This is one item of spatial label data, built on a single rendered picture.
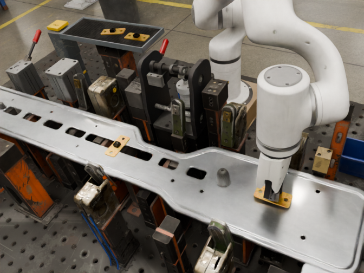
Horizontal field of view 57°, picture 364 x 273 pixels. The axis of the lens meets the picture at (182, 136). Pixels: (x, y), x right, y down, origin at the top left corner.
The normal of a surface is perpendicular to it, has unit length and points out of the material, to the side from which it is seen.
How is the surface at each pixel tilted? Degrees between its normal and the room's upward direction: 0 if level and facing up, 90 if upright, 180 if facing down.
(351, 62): 0
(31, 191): 90
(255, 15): 58
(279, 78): 2
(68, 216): 0
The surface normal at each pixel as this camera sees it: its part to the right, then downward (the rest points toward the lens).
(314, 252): -0.14, -0.70
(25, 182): 0.87, 0.26
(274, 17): -0.18, 0.09
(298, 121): 0.15, 0.67
